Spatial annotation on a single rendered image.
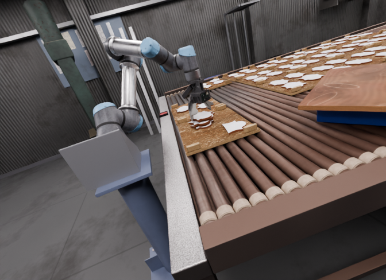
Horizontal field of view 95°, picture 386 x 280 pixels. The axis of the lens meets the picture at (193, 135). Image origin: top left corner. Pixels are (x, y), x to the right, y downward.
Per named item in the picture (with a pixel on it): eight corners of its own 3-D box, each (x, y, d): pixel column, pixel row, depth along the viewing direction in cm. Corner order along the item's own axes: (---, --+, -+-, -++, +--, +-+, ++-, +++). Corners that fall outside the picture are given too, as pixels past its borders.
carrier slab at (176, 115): (176, 125, 115) (176, 123, 115) (170, 110, 152) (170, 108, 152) (226, 108, 118) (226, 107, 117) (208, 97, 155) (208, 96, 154)
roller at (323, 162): (343, 190, 48) (345, 177, 46) (196, 89, 225) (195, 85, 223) (359, 184, 49) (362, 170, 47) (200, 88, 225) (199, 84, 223)
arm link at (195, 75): (181, 73, 88) (193, 69, 92) (184, 82, 90) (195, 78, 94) (190, 72, 82) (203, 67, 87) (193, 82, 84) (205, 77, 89)
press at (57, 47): (128, 135, 416) (66, 5, 308) (126, 149, 342) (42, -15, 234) (100, 144, 407) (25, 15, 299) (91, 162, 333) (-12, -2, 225)
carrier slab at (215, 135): (186, 156, 78) (185, 154, 77) (177, 125, 115) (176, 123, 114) (260, 131, 80) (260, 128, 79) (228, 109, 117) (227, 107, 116)
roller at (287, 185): (293, 209, 47) (293, 196, 45) (185, 93, 224) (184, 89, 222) (310, 203, 48) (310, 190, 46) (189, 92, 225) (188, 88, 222)
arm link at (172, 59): (154, 52, 88) (172, 46, 82) (169, 62, 97) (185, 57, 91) (153, 67, 87) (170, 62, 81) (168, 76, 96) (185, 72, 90)
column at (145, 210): (153, 304, 111) (78, 208, 75) (150, 248, 145) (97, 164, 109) (208, 276, 116) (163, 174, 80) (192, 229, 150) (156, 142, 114)
